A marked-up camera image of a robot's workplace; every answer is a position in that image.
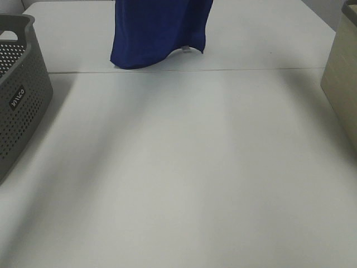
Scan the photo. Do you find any blue microfibre towel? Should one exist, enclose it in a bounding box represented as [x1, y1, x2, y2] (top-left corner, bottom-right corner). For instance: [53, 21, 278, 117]
[110, 0, 213, 70]

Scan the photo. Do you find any grey perforated plastic basket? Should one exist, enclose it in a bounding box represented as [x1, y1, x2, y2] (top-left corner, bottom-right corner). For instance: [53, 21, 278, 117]
[1, 14, 53, 181]

